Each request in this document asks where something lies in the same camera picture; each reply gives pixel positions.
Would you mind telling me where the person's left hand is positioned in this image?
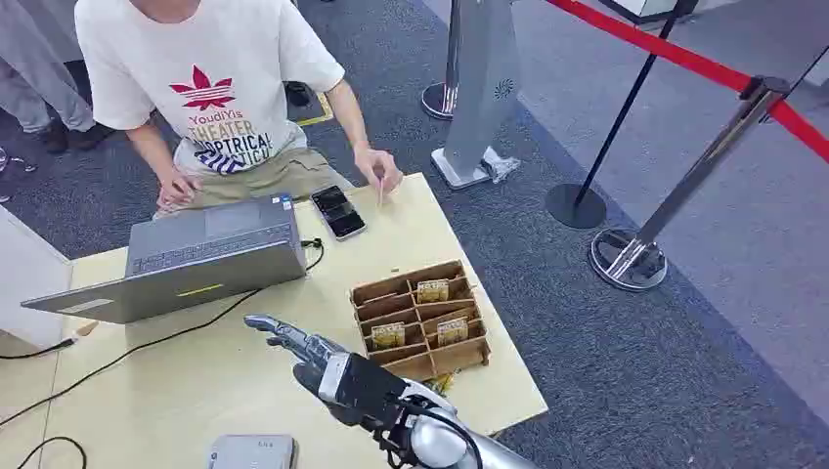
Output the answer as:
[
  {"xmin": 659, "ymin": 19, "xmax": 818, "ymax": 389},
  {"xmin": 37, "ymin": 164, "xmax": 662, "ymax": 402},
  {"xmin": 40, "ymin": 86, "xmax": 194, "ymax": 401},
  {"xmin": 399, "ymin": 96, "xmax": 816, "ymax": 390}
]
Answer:
[{"xmin": 354, "ymin": 147, "xmax": 404, "ymax": 199}]

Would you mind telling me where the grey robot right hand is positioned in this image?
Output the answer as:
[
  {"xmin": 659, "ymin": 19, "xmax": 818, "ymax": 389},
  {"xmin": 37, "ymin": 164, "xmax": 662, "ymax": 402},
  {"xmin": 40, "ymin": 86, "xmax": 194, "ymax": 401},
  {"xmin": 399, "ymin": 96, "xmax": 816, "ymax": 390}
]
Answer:
[{"xmin": 243, "ymin": 314, "xmax": 412, "ymax": 433}]

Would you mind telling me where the person's right hand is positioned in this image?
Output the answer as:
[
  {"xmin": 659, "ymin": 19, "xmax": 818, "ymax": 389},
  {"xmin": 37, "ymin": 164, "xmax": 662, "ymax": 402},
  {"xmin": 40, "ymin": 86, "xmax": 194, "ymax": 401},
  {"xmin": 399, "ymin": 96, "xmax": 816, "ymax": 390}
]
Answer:
[{"xmin": 155, "ymin": 168, "xmax": 202, "ymax": 213}]

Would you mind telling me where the black smartphone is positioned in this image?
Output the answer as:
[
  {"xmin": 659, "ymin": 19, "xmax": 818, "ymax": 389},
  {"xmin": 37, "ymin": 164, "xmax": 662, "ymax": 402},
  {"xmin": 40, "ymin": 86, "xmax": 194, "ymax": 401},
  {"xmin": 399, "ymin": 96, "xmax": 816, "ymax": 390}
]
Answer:
[
  {"xmin": 311, "ymin": 185, "xmax": 352, "ymax": 216},
  {"xmin": 326, "ymin": 206, "xmax": 369, "ymax": 242}
]

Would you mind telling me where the yellow printed card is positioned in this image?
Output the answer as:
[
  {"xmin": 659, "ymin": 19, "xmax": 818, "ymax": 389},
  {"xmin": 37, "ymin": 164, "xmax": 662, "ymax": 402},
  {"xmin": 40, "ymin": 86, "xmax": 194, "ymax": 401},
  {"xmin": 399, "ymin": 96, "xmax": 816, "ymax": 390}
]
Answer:
[
  {"xmin": 415, "ymin": 279, "xmax": 451, "ymax": 305},
  {"xmin": 436, "ymin": 317, "xmax": 469, "ymax": 348},
  {"xmin": 371, "ymin": 321, "xmax": 407, "ymax": 352}
]

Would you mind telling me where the grey laptop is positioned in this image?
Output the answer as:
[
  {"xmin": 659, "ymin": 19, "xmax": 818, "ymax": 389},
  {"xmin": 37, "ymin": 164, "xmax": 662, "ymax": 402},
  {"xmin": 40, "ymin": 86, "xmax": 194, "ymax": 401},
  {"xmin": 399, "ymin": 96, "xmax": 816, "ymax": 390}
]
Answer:
[{"xmin": 21, "ymin": 192, "xmax": 308, "ymax": 325}]

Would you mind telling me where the wooden card box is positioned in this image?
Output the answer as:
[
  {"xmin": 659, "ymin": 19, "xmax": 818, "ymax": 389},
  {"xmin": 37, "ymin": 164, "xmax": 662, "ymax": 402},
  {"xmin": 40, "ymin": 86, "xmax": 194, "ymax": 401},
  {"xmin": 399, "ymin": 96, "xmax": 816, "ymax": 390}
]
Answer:
[{"xmin": 349, "ymin": 260, "xmax": 492, "ymax": 383}]

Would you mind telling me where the silver floor stand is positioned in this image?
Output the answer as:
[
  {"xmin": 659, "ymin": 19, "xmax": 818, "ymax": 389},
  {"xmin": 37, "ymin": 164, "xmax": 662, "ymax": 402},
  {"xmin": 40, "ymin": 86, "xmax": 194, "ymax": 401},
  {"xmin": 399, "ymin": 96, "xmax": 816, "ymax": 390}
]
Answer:
[{"xmin": 430, "ymin": 0, "xmax": 523, "ymax": 192}]

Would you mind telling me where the white cabinet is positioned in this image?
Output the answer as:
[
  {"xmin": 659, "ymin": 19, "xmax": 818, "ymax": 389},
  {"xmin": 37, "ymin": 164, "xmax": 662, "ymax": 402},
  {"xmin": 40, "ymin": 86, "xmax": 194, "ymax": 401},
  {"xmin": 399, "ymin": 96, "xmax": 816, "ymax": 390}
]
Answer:
[{"xmin": 0, "ymin": 206, "xmax": 74, "ymax": 352}]

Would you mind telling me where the standing person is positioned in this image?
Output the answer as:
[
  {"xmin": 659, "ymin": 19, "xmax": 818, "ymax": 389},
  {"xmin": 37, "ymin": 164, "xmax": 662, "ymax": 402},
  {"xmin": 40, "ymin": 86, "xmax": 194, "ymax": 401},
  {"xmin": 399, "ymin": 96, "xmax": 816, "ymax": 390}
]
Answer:
[{"xmin": 0, "ymin": 0, "xmax": 116, "ymax": 156}]

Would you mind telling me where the black stanchion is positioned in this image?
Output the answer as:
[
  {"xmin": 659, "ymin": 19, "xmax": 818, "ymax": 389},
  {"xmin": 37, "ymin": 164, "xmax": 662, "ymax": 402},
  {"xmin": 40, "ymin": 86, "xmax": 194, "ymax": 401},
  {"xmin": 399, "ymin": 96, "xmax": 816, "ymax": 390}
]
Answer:
[{"xmin": 545, "ymin": 0, "xmax": 701, "ymax": 231}]

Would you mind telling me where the chrome stanchion with belt head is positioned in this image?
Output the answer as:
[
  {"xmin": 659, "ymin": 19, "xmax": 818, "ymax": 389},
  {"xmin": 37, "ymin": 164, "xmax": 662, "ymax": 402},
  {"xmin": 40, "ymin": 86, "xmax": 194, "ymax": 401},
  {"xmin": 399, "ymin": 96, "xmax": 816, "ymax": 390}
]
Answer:
[{"xmin": 589, "ymin": 75, "xmax": 792, "ymax": 293}]

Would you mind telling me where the red barrier belt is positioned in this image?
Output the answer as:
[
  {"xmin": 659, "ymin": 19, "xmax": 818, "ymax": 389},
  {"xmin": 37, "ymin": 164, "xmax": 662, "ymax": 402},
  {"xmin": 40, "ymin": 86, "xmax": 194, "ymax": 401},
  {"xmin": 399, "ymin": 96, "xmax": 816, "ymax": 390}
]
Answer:
[{"xmin": 546, "ymin": 0, "xmax": 829, "ymax": 164}]

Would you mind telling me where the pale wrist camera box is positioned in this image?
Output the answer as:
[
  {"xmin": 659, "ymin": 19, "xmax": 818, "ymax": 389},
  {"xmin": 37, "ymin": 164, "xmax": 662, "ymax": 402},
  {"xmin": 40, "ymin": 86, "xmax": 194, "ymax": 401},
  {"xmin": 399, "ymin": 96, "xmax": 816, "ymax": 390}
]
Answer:
[{"xmin": 206, "ymin": 434, "xmax": 300, "ymax": 469}]

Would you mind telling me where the long black cable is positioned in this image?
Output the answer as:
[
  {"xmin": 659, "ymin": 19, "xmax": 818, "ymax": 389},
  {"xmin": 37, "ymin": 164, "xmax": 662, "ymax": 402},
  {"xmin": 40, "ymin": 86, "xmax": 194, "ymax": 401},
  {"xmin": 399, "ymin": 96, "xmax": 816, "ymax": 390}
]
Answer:
[{"xmin": 0, "ymin": 237, "xmax": 326, "ymax": 429}]

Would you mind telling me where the black cable with plug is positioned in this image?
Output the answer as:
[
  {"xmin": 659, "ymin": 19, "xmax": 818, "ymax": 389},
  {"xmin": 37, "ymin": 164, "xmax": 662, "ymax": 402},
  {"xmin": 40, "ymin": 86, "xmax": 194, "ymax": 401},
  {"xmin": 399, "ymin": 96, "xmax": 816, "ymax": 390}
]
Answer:
[{"xmin": 0, "ymin": 337, "xmax": 79, "ymax": 362}]

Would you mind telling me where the black cable loop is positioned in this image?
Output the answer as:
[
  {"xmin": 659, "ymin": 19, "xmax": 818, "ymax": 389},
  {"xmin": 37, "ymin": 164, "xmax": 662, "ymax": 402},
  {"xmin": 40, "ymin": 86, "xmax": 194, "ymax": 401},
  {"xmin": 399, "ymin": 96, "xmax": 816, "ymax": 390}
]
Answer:
[{"xmin": 15, "ymin": 436, "xmax": 89, "ymax": 469}]

